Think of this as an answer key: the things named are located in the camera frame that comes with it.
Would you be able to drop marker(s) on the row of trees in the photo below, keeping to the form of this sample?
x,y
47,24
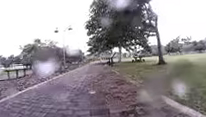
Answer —
x,y
123,27

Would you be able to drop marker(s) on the twin-headed street lamp pole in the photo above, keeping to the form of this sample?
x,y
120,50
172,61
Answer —
x,y
63,46

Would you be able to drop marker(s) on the reddish brick path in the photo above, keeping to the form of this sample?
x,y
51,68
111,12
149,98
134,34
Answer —
x,y
79,95

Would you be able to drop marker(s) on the pale concrete kerb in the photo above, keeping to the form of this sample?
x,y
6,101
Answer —
x,y
32,87
179,106

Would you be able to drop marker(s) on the distant tree line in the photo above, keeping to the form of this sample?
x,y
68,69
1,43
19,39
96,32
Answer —
x,y
40,50

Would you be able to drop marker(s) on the leaf-covered ground strip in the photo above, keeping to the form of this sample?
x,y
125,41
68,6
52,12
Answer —
x,y
8,87

